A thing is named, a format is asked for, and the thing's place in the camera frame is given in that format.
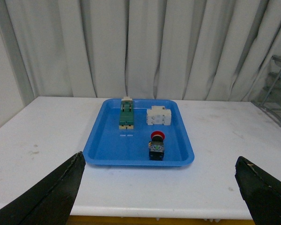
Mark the red emergency push button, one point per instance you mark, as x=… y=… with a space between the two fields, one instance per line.
x=156 y=146

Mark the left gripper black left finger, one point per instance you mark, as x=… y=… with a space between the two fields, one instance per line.
x=50 y=201

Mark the white circuit breaker block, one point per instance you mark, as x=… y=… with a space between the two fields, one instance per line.
x=158 y=115

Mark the silver mesh tray rack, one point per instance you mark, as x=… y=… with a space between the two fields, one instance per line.
x=270 y=100

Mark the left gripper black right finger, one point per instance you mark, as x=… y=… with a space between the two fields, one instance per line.
x=260 y=191

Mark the grey curtain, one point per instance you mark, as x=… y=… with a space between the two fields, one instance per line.
x=171 y=49

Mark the blue plastic tray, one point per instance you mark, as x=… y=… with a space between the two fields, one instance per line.
x=109 y=145

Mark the green terminal block component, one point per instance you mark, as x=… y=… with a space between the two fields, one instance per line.
x=126 y=120

